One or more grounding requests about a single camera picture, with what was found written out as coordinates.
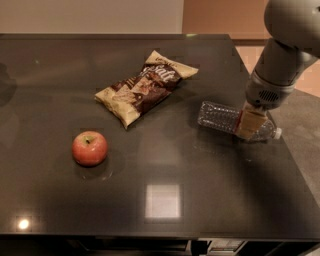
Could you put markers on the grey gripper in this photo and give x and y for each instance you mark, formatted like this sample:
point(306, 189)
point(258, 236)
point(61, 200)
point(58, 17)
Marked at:
point(264, 93)

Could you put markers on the clear plastic water bottle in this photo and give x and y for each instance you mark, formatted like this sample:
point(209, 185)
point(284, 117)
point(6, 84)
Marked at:
point(226, 119)

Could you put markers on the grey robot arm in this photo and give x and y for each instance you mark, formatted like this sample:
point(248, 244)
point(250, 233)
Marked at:
point(294, 45)

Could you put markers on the red apple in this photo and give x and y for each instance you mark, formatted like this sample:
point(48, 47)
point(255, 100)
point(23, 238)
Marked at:
point(89, 148)

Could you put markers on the brown white chip bag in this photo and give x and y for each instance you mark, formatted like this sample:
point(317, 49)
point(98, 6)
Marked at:
point(131, 98)

